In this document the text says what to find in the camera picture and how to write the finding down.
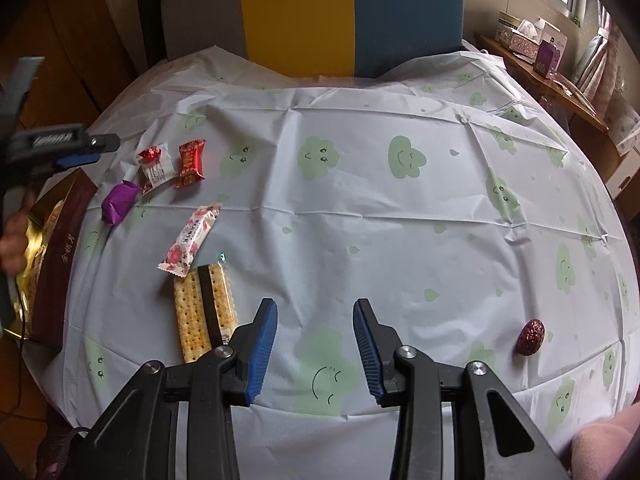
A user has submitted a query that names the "white red snack packet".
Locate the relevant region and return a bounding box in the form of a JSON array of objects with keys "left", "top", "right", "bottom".
[{"left": 137, "top": 143, "right": 177, "bottom": 194}]

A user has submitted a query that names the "left hand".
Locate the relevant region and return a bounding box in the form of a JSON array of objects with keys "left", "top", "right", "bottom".
[{"left": 0, "top": 210, "right": 28, "bottom": 276}]

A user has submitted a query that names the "tissue box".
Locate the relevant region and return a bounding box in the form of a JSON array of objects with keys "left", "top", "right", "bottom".
[{"left": 496, "top": 12, "right": 567, "bottom": 63}]

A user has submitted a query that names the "grey yellow blue chair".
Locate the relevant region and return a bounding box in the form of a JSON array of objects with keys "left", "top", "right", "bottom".
[{"left": 160, "top": 0, "right": 463, "bottom": 78}]

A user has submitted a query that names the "purple small box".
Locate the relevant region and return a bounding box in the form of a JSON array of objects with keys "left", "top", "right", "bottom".
[{"left": 534, "top": 40, "right": 561, "bottom": 79}]

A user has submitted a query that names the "cracker pack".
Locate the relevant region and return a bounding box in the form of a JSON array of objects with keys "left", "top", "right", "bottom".
[{"left": 174, "top": 261, "right": 239, "bottom": 363}]

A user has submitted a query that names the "purple candy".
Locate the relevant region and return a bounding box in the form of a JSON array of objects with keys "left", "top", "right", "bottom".
[{"left": 101, "top": 180, "right": 141, "bottom": 226}]

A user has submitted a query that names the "wooden wall cabinet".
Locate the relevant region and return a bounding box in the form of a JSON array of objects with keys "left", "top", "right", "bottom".
[{"left": 1, "top": 0, "right": 138, "bottom": 129}]

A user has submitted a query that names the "red orange snack packet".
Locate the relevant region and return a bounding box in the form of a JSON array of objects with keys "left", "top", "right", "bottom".
[{"left": 175, "top": 139, "right": 206, "bottom": 188}]

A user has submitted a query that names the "red date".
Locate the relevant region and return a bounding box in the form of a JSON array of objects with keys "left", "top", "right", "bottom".
[{"left": 515, "top": 318, "right": 546, "bottom": 356}]

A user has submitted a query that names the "pink curtain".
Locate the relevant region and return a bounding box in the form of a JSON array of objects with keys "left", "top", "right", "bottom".
[{"left": 570, "top": 0, "right": 623, "bottom": 119}]

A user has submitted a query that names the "wooden side shelf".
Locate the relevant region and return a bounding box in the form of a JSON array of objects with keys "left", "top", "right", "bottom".
[{"left": 474, "top": 32, "right": 622, "bottom": 181}]

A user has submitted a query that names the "gold tin box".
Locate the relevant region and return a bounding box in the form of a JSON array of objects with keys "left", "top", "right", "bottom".
[{"left": 14, "top": 200, "right": 64, "bottom": 337}]

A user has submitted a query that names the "white cloud pattern tablecloth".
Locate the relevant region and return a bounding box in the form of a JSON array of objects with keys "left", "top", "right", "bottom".
[{"left": 32, "top": 48, "right": 639, "bottom": 479}]

